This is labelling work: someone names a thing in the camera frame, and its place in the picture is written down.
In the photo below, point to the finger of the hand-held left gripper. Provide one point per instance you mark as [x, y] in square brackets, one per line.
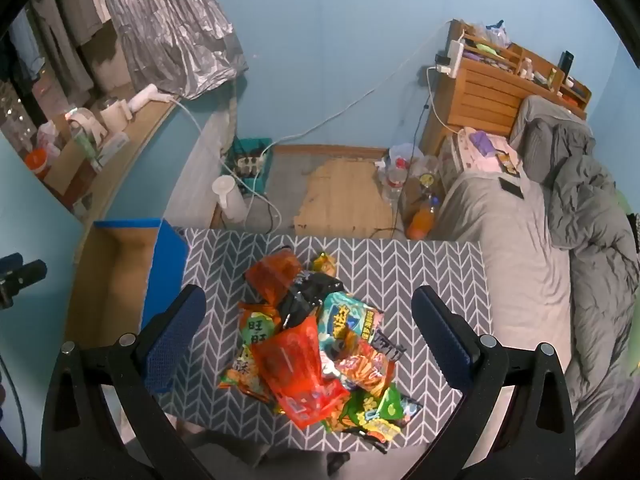
[27, 275]

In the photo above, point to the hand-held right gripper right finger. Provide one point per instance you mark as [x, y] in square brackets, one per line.
[445, 342]

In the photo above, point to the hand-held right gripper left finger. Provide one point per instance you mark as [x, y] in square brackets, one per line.
[170, 342]

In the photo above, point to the blue-edged cardboard box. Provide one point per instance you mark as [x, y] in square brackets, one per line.
[107, 280]

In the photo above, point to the green snack packet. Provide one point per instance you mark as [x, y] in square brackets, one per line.
[386, 402]

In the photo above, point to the pile of snack packets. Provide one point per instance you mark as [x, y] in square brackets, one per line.
[295, 375]

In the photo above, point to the black snack packet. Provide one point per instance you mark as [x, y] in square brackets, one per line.
[300, 300]

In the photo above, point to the grey herringbone tablecloth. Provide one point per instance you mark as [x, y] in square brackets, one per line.
[220, 270]

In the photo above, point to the grey bed sheet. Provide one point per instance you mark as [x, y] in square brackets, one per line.
[510, 270]

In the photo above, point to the orange-lidded jar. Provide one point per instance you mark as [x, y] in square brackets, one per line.
[37, 162]

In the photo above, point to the small brown cardboard box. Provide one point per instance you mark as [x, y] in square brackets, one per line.
[70, 167]

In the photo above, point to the orange drink bottle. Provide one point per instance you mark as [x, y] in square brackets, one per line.
[420, 221]

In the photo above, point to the white plastic jug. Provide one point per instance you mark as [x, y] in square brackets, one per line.
[227, 199]

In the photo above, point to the wooden window ledge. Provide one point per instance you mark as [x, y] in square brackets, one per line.
[130, 150]

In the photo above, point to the black phone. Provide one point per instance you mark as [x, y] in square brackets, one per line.
[512, 187]

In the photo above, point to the clear plastic bottle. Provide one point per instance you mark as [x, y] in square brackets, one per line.
[395, 180]

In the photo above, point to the grey duvet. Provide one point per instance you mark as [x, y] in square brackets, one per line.
[595, 260]

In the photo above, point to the flat cardboard sheet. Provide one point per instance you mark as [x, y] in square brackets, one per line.
[345, 195]

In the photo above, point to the white and pink cloth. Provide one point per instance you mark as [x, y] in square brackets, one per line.
[467, 152]

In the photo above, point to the white plastic bag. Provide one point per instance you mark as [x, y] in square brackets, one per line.
[406, 152]

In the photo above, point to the green patterned bag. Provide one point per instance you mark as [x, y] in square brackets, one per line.
[250, 162]

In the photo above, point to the purple toy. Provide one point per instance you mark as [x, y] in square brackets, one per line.
[482, 142]

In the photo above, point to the white hair dryer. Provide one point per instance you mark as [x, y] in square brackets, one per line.
[145, 97]

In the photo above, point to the grey pillow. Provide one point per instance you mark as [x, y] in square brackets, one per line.
[542, 130]

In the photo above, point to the hanging clothes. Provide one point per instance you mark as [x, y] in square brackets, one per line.
[65, 25]

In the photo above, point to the wooden headboard shelf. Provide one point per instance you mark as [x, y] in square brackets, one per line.
[500, 92]

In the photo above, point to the crinkled silver curtain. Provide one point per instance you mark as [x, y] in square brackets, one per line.
[170, 25]

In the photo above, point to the black bottle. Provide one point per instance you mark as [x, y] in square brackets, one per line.
[566, 63]

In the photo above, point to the plastic bags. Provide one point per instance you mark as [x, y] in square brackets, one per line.
[487, 34]

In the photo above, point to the white wall-mounted power strip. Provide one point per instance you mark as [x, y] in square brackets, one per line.
[452, 57]

